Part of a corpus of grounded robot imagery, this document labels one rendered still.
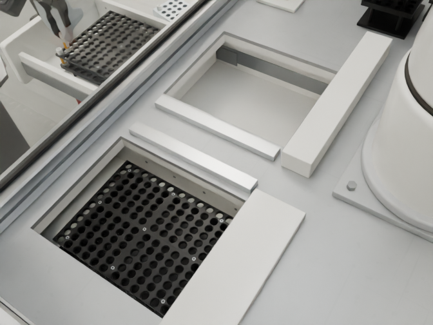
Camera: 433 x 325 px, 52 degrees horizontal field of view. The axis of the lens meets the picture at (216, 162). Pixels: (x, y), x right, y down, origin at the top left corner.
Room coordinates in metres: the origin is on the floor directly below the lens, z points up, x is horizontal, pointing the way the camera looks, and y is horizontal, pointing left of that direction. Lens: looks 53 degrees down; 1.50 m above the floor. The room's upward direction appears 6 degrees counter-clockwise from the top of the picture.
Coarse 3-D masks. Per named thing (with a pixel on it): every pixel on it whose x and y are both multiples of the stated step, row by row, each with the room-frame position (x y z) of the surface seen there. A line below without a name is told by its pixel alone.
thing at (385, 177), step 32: (416, 64) 0.36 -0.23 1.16; (416, 96) 0.34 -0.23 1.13; (384, 128) 0.36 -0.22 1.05; (416, 128) 0.31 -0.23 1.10; (352, 160) 0.38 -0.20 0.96; (384, 160) 0.34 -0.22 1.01; (416, 160) 0.30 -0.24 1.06; (352, 192) 0.33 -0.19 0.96; (384, 192) 0.31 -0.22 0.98; (416, 192) 0.28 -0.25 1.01; (416, 224) 0.26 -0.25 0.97
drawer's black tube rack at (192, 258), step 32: (128, 192) 0.43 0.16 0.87; (160, 192) 0.40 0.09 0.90; (96, 224) 0.35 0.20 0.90; (128, 224) 0.37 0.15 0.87; (160, 224) 0.34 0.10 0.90; (192, 224) 0.34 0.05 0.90; (224, 224) 0.33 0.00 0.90; (96, 256) 0.30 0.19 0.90; (128, 256) 0.30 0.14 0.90; (160, 256) 0.30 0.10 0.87; (192, 256) 0.28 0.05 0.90; (128, 288) 0.25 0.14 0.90; (160, 288) 0.24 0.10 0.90
